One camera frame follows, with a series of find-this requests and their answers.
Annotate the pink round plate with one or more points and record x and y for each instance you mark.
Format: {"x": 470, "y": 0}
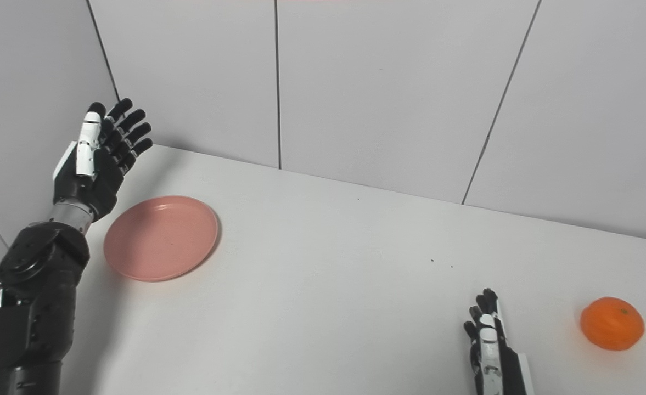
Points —
{"x": 161, "y": 238}

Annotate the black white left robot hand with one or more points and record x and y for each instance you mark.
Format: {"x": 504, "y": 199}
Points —
{"x": 100, "y": 181}

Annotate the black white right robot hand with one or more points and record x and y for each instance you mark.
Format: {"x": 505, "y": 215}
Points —
{"x": 506, "y": 373}

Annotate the orange fruit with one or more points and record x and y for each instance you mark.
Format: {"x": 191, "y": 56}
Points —
{"x": 612, "y": 323}

